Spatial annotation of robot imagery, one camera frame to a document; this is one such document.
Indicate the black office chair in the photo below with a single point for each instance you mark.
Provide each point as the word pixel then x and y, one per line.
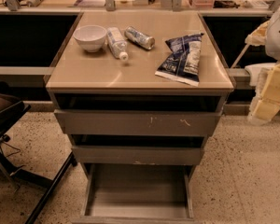
pixel 35 165

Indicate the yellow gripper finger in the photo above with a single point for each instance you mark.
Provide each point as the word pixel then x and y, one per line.
pixel 258 36
pixel 261 112

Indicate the bottom grey open drawer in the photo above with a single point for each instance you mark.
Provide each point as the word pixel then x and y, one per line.
pixel 137 194

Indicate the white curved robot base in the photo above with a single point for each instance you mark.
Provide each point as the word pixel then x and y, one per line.
pixel 254 69

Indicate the middle grey drawer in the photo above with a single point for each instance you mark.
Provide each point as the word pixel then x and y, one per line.
pixel 138 155

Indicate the white ceramic bowl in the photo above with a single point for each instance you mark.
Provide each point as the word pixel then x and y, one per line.
pixel 90 37

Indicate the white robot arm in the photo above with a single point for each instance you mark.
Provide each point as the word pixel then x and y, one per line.
pixel 272 44

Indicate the grey drawer cabinet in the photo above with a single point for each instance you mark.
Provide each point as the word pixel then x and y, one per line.
pixel 98 81

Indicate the white stick with black tip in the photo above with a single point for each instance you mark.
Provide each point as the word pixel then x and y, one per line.
pixel 242 53

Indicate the top grey drawer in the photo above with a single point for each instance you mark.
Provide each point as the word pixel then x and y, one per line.
pixel 143 123

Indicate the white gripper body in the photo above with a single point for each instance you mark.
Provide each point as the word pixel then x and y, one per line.
pixel 278 34

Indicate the silver blue drink can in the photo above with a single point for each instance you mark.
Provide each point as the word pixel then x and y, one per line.
pixel 139 38

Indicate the clear plastic water bottle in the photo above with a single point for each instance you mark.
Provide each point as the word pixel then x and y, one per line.
pixel 117 43

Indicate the blue chip bag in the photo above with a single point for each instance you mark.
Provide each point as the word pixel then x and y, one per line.
pixel 182 65

